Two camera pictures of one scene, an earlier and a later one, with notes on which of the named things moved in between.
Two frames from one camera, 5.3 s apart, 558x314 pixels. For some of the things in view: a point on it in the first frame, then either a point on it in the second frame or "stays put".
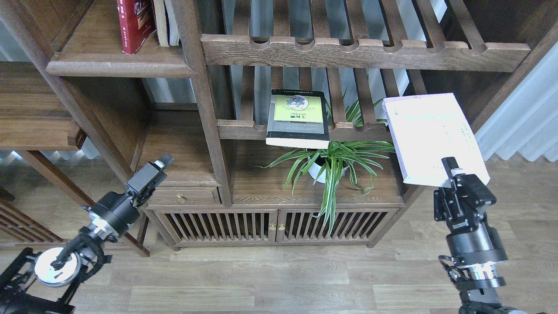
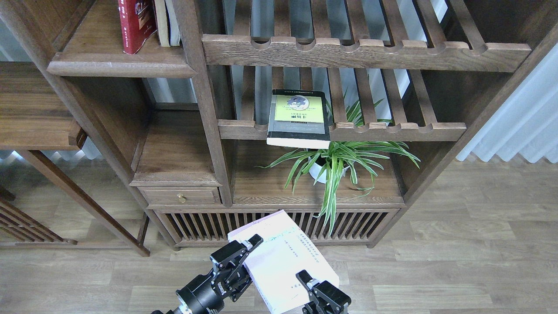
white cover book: [424, 128] → [274, 263]
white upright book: [173, 32] stays put
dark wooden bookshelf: [273, 111] stays put
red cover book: [137, 22] stays put
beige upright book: [161, 22] stays put
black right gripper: [462, 206] → [325, 298]
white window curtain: [528, 122] stays put
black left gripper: [113, 213] → [206, 295]
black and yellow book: [297, 118] stays put
